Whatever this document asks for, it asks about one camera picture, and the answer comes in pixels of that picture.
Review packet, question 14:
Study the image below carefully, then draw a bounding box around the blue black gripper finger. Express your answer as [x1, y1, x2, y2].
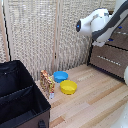
[117, 25, 124, 30]
[107, 37, 115, 43]

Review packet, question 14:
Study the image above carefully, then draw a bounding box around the black fabric storage box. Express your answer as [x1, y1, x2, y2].
[0, 59, 52, 128]

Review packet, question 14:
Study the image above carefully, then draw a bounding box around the yellow plastic bowl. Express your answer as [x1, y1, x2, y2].
[59, 79, 79, 96]

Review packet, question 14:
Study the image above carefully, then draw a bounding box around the colourful orange snack packet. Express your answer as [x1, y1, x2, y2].
[39, 69, 56, 100]

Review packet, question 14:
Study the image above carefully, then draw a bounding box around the dark brown drawer cabinet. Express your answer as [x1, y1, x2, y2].
[86, 9, 128, 83]

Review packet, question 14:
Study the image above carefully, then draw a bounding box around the silver drawer handle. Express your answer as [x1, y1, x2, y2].
[115, 30, 128, 36]
[97, 54, 122, 67]

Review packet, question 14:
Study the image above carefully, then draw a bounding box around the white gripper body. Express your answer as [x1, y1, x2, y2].
[91, 32, 110, 48]

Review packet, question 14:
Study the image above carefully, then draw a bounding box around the brown drawer with silver handle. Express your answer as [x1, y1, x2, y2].
[89, 43, 128, 81]
[105, 14, 128, 51]

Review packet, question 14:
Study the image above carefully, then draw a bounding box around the beige woven folding screen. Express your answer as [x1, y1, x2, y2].
[0, 0, 118, 82]

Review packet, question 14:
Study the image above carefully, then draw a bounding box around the blue plastic bowl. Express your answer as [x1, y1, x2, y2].
[53, 70, 69, 84]

